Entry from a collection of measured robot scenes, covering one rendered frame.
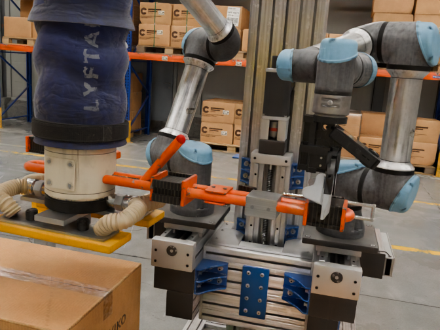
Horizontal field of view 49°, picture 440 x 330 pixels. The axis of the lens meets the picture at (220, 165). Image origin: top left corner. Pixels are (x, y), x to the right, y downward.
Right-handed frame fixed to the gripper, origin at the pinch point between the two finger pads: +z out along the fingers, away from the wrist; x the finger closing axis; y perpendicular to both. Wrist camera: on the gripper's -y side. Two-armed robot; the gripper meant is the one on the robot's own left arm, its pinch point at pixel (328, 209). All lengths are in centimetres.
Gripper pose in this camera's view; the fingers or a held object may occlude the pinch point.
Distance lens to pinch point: 105.5
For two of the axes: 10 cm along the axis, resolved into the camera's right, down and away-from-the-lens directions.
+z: -0.8, 9.8, 2.1
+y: -9.5, -1.3, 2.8
